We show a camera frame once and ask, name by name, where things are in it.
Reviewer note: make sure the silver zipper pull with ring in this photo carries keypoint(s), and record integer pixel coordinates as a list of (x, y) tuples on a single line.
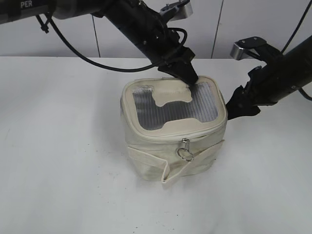
[(184, 152)]

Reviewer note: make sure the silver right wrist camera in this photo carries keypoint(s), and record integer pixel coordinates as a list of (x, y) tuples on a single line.
[(248, 47)]

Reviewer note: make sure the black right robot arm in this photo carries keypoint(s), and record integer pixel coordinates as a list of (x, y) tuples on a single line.
[(282, 75)]

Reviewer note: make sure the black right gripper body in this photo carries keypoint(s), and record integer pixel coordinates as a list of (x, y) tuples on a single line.
[(252, 94)]

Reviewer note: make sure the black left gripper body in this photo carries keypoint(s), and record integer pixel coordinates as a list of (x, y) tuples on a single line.
[(162, 52)]

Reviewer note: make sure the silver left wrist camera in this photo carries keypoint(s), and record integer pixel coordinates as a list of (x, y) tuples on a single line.
[(179, 10)]

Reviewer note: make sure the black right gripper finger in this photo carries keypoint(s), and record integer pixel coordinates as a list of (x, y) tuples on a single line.
[(238, 98), (237, 111)]

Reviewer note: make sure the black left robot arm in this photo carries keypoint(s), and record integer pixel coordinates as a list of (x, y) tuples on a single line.
[(144, 27)]

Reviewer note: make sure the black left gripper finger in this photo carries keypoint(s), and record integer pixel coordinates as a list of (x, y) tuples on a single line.
[(185, 72), (170, 69)]

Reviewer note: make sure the cream white zipper bag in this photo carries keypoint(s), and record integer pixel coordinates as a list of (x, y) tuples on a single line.
[(157, 113)]

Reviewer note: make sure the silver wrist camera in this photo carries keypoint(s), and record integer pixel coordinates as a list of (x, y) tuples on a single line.
[(179, 10), (248, 47)]

